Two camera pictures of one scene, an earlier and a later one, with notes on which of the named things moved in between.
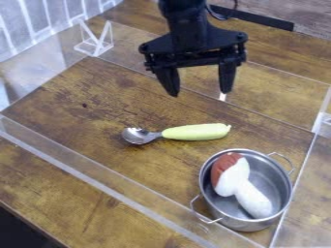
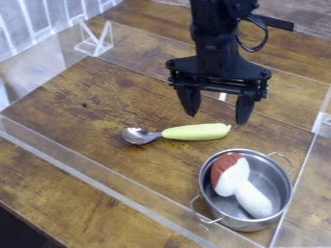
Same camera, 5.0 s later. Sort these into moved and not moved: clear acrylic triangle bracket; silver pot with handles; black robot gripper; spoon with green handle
Moved: black robot gripper
Not moved: silver pot with handles; spoon with green handle; clear acrylic triangle bracket
